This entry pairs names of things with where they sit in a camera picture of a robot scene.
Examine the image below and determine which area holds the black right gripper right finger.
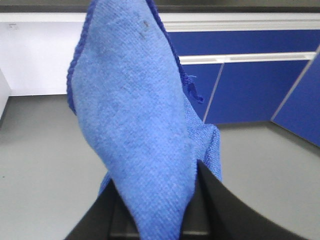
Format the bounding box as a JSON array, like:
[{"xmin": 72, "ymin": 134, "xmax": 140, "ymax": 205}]
[{"xmin": 181, "ymin": 160, "xmax": 302, "ymax": 240}]

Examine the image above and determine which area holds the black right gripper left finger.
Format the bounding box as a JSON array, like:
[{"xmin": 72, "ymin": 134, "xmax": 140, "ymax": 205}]
[{"xmin": 65, "ymin": 180, "xmax": 140, "ymax": 240}]

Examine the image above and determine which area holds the blue microfiber cloth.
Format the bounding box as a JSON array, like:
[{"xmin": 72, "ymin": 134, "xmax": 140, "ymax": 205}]
[{"xmin": 67, "ymin": 0, "xmax": 222, "ymax": 240}]

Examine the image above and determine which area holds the blue white cabinet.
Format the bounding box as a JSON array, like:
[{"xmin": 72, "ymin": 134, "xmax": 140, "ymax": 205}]
[{"xmin": 0, "ymin": 12, "xmax": 320, "ymax": 145}]

